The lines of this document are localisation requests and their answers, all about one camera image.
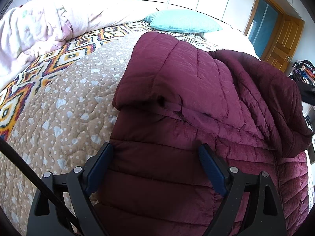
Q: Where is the black cable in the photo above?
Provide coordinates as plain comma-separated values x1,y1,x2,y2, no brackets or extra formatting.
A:
0,137,82,234

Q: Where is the patterned beige bedspread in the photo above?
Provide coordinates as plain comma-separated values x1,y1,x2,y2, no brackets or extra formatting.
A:
8,30,220,235

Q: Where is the white pillow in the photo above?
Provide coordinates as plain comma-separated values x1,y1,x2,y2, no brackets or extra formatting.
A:
200,19,260,60

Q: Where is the clothes shelf rack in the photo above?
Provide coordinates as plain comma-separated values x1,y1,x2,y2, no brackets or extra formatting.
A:
289,60,315,85

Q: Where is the turquoise pillow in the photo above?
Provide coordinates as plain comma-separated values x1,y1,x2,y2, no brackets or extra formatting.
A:
144,10,221,33

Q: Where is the maroon quilted puffer jacket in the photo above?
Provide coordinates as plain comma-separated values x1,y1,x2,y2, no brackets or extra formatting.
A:
95,32,312,235

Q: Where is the wooden door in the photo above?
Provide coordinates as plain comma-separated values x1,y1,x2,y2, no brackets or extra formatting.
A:
260,14,304,73

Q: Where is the pink floral comforter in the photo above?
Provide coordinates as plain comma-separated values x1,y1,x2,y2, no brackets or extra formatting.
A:
1,0,157,89

